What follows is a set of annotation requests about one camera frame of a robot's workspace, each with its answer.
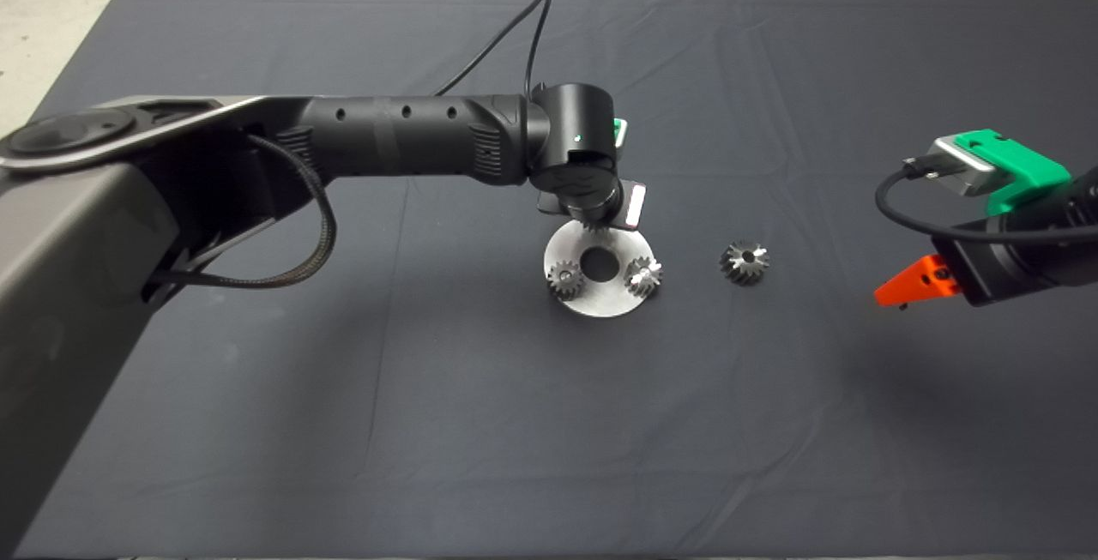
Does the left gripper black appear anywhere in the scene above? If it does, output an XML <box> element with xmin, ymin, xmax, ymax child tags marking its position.
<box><xmin>538</xmin><ymin>181</ymin><xmax>647</xmax><ymax>231</ymax></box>

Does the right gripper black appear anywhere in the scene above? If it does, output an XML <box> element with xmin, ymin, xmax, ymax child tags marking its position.
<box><xmin>874</xmin><ymin>200</ymin><xmax>1083</xmax><ymax>308</ymax></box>

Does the large steel bevel gear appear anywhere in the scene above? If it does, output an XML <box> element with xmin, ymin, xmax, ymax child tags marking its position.
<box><xmin>719</xmin><ymin>240</ymin><xmax>770</xmax><ymax>286</ymax></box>

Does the small steel gear on pin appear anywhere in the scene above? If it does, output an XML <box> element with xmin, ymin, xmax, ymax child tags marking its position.
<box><xmin>625</xmin><ymin>256</ymin><xmax>665</xmax><ymax>298</ymax></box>
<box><xmin>547</xmin><ymin>261</ymin><xmax>586</xmax><ymax>301</ymax></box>

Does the round metal plate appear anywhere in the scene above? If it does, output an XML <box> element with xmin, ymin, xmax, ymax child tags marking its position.
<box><xmin>544</xmin><ymin>226</ymin><xmax>656</xmax><ymax>319</ymax></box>

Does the dark grey table cloth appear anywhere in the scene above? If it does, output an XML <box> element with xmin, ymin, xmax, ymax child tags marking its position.
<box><xmin>0</xmin><ymin>0</ymin><xmax>1098</xmax><ymax>560</ymax></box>

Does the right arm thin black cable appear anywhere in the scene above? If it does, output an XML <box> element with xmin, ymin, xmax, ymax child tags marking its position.
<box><xmin>875</xmin><ymin>157</ymin><xmax>1098</xmax><ymax>245</ymax></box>

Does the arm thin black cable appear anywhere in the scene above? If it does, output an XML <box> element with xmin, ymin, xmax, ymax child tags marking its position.
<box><xmin>436</xmin><ymin>0</ymin><xmax>552</xmax><ymax>98</ymax></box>
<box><xmin>875</xmin><ymin>157</ymin><xmax>1098</xmax><ymax>245</ymax></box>

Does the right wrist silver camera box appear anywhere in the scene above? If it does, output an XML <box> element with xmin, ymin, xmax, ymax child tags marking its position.
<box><xmin>926</xmin><ymin>136</ymin><xmax>996</xmax><ymax>198</ymax></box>

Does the right wrist green camera mount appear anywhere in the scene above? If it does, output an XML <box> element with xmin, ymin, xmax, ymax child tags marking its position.
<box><xmin>954</xmin><ymin>129</ymin><xmax>1073</xmax><ymax>216</ymax></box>

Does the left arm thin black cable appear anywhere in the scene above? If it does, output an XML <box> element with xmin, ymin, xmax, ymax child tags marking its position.
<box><xmin>436</xmin><ymin>0</ymin><xmax>552</xmax><ymax>98</ymax></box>

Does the left arm braided black cable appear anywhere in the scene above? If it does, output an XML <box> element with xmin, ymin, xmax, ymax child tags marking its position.
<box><xmin>159</xmin><ymin>135</ymin><xmax>337</xmax><ymax>290</ymax></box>

